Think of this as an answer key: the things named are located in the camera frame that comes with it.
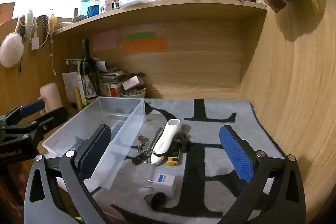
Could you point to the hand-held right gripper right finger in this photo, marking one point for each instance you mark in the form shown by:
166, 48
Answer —
236, 153

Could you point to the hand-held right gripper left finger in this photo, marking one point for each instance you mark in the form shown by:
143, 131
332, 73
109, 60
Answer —
94, 151

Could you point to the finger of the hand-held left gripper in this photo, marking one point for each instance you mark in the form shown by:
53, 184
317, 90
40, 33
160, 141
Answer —
31, 107
52, 117

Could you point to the clear plastic tray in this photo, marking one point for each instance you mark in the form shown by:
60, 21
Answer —
78, 129

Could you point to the black small device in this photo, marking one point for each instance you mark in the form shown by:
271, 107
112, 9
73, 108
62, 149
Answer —
183, 142

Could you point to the black and gold tube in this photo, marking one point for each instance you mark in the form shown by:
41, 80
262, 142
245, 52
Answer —
173, 158

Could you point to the silver metal pen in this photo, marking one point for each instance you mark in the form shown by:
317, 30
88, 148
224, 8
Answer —
157, 135

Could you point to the white handheld massager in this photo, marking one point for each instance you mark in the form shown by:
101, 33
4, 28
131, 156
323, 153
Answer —
165, 140

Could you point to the white plug adapter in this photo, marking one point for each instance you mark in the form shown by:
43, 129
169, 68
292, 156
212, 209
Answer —
165, 183

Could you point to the yellow tube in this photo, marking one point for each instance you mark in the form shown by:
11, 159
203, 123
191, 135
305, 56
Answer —
78, 99

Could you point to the handwritten paper note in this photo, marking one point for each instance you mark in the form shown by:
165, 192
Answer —
71, 85

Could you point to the bunch of keys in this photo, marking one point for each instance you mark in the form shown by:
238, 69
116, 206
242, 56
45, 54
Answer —
143, 140

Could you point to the grey lettered mat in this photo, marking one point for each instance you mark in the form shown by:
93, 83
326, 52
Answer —
204, 113

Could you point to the dark wine bottle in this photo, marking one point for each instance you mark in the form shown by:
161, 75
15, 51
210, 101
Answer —
89, 71

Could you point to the white fluffy pompom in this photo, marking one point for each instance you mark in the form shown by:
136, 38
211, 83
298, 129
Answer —
10, 49

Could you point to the stack of books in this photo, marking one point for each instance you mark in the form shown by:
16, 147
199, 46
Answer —
111, 82

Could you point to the bowl of stones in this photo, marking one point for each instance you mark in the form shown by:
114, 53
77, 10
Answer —
134, 94

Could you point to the white folded card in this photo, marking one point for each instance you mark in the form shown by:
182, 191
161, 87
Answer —
130, 82

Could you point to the black round object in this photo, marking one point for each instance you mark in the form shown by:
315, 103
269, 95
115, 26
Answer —
158, 201

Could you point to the pink sticky note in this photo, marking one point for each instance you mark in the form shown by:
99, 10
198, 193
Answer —
104, 40

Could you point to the teal bottle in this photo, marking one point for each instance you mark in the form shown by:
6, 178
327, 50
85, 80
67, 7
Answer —
84, 7

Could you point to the blue glass bottle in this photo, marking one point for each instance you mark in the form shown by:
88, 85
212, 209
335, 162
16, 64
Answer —
94, 7

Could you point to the orange sticky note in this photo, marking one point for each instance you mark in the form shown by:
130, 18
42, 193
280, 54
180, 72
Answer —
145, 45

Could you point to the green sticky note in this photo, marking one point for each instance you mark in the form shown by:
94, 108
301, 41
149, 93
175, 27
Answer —
140, 35

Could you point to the white flat box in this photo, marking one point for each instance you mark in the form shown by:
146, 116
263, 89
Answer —
132, 0

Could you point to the wooden shelf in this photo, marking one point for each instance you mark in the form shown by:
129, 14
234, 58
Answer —
157, 10

